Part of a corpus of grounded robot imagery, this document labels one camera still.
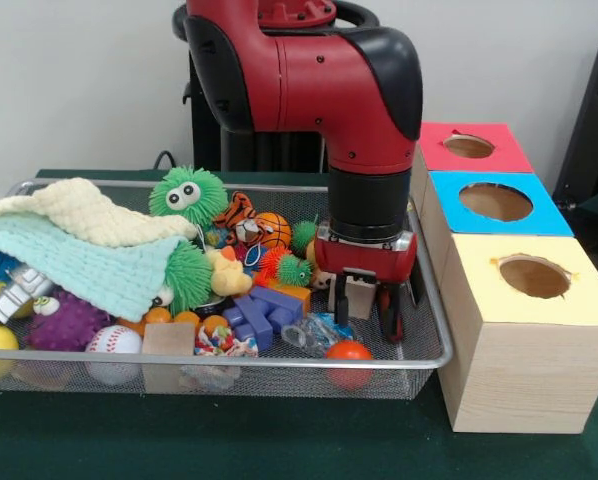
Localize purple monster toy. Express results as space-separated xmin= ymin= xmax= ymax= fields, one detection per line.
xmin=27 ymin=290 xmax=110 ymax=353

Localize purple plastic building block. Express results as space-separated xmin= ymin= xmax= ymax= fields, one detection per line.
xmin=222 ymin=286 xmax=306 ymax=352

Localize green spiky ball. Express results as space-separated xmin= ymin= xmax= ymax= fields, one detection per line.
xmin=147 ymin=166 xmax=227 ymax=226

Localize plain wooden cube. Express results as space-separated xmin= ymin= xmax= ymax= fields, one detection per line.
xmin=347 ymin=275 xmax=382 ymax=322

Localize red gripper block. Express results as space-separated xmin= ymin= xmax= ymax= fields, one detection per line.
xmin=313 ymin=225 xmax=419 ymax=344

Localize tiger striped toy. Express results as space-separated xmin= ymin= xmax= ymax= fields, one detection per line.
xmin=217 ymin=192 xmax=260 ymax=241

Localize black panel stand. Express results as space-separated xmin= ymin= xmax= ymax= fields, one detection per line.
xmin=552 ymin=33 xmax=598 ymax=236

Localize mint knitted cloth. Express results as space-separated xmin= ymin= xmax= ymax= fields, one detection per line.
xmin=0 ymin=207 xmax=180 ymax=317

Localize dark green tablecloth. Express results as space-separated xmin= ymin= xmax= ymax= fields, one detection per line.
xmin=0 ymin=168 xmax=598 ymax=480

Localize wooden box with three holes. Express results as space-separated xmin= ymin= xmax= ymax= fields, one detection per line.
xmin=409 ymin=121 xmax=598 ymax=435

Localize red maraca rattle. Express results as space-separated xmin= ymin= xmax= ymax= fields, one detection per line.
xmin=325 ymin=338 xmax=375 ymax=392

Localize yellow duck plush toy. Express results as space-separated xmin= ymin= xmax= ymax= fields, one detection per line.
xmin=205 ymin=248 xmax=254 ymax=299

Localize cream knitted cloth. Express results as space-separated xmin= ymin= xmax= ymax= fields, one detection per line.
xmin=0 ymin=177 xmax=198 ymax=246

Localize white baseball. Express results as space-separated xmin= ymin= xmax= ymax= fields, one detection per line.
xmin=83 ymin=324 xmax=144 ymax=386

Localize clear shallow mesh bin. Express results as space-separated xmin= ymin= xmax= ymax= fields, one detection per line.
xmin=0 ymin=178 xmax=454 ymax=401

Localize floral patterned fabric knot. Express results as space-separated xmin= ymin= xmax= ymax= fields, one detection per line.
xmin=192 ymin=324 xmax=260 ymax=359

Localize small orange basketball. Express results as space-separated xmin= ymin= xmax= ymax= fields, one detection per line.
xmin=254 ymin=211 xmax=292 ymax=251

